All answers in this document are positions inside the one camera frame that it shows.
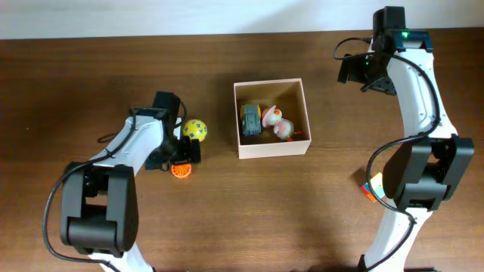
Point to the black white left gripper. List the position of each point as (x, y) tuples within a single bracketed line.
[(187, 156)]

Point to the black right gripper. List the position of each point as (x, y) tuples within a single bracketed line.
[(385, 84)]

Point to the grey and yellow toy truck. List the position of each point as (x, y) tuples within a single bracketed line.
[(250, 116)]

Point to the white duck toy pink hat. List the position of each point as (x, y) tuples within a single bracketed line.
[(282, 128)]

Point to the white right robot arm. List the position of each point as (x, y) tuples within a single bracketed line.
[(431, 158)]

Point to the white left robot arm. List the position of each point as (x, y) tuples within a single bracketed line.
[(99, 212)]

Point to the orange round lattice toy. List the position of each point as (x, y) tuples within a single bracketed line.
[(182, 170)]

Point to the yellow ball blue letters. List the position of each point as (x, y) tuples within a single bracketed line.
[(195, 129)]

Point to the pink cardboard box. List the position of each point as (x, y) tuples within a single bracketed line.
[(286, 95)]

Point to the colourful puzzle cube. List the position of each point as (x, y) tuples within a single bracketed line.
[(374, 189)]

